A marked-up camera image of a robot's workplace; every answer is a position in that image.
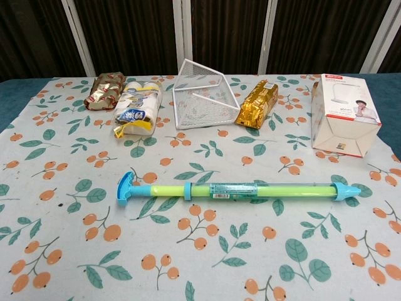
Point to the blue green water pump toy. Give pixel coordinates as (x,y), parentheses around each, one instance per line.
(235,190)

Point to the gold foil packet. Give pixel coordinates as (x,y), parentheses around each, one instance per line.
(255,106)

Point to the toilet paper roll pack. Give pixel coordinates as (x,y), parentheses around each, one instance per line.
(138,106)

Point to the floral orange fruit tablecloth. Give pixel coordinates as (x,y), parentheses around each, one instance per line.
(200,251)

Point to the brown gold snack packet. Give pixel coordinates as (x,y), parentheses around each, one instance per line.
(103,91)

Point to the white desk lamp box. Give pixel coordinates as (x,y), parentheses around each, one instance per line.
(341,131)

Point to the white partition frame post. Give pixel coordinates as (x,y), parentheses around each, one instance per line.
(267,34)
(182,31)
(78,37)
(380,34)

